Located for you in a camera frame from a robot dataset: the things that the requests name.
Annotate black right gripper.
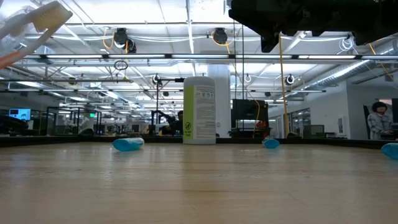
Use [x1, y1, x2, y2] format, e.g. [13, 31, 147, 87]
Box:
[228, 0, 352, 53]

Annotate person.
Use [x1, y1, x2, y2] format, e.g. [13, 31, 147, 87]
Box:
[366, 101, 394, 140]
[167, 110, 184, 136]

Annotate black aluminium table frame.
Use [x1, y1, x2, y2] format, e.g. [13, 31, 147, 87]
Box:
[0, 134, 398, 149]

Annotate small blue mouthwash bottle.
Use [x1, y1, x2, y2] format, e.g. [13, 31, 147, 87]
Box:
[381, 142, 398, 161]
[112, 137, 146, 152]
[262, 138, 281, 149]

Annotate black distant robot arms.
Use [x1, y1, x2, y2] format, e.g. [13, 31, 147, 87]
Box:
[151, 109, 172, 136]

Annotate long ceiling light bar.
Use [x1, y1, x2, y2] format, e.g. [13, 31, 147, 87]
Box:
[23, 54, 398, 60]

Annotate black monitor cart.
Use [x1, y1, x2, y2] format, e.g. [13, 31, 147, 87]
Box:
[231, 98, 271, 139]

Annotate black coiled ceiling cable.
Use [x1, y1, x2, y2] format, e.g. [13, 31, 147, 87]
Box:
[113, 60, 129, 72]

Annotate grey desk monitor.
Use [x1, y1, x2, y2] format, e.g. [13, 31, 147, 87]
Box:
[303, 124, 326, 139]

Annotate white green wipes canister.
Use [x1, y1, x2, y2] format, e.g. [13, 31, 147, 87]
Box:
[182, 76, 217, 146]

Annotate blue screen monitor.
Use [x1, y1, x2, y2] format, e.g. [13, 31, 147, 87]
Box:
[8, 108, 32, 121]

